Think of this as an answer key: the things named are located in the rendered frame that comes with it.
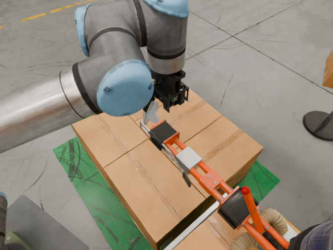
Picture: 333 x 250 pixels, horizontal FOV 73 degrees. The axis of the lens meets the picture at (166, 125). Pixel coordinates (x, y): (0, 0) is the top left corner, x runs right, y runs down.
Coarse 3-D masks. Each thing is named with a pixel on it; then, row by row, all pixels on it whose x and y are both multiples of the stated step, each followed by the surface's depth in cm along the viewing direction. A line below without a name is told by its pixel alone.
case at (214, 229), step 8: (216, 216) 97; (200, 224) 95; (208, 224) 95; (216, 224) 95; (224, 224) 95; (192, 232) 93; (200, 232) 93; (208, 232) 93; (216, 232) 93; (224, 232) 93; (232, 232) 93; (240, 232) 93; (184, 240) 91; (192, 240) 91; (200, 240) 91; (208, 240) 91; (216, 240) 91; (224, 240) 91; (232, 240) 91; (176, 248) 90; (184, 248) 90; (192, 248) 90; (200, 248) 90; (208, 248) 90; (216, 248) 90; (224, 248) 90
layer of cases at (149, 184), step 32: (192, 96) 197; (96, 128) 176; (128, 128) 176; (192, 128) 176; (224, 128) 176; (96, 160) 166; (128, 160) 159; (160, 160) 159; (224, 160) 159; (128, 192) 145; (160, 192) 145; (192, 192) 145; (224, 192) 182; (160, 224) 133
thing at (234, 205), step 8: (232, 192) 68; (240, 192) 69; (224, 200) 66; (232, 200) 68; (240, 200) 68; (256, 200) 67; (224, 208) 66; (232, 208) 66; (240, 208) 66; (224, 216) 67; (232, 216) 64; (240, 216) 65; (248, 216) 64; (232, 224) 66; (240, 224) 63
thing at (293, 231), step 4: (272, 224) 76; (288, 224) 76; (288, 228) 74; (292, 228) 75; (288, 232) 74; (292, 232) 74; (296, 232) 74; (300, 232) 74; (284, 236) 73; (288, 236) 73; (292, 236) 73; (288, 240) 72
